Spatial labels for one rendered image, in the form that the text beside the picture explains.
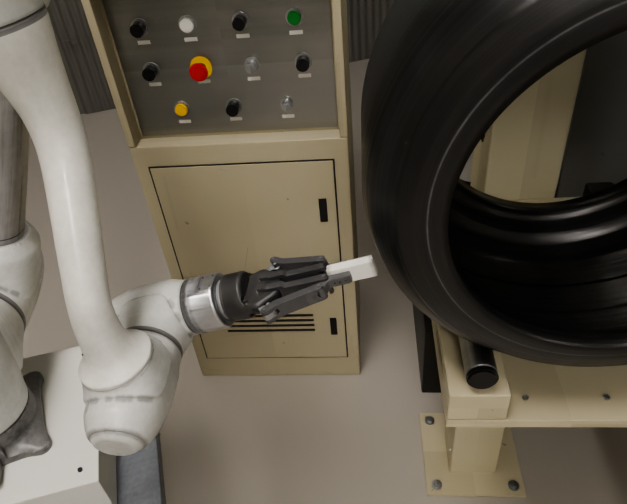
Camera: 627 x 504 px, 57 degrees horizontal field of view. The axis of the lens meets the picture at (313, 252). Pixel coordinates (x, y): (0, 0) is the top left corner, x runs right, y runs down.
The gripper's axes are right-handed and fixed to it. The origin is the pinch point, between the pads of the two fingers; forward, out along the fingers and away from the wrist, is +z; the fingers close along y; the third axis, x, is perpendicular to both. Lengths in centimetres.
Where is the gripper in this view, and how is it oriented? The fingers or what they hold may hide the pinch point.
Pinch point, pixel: (351, 270)
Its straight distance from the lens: 85.1
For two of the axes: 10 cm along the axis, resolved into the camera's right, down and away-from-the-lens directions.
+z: 9.4, -2.2, -2.6
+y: 0.6, -6.4, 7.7
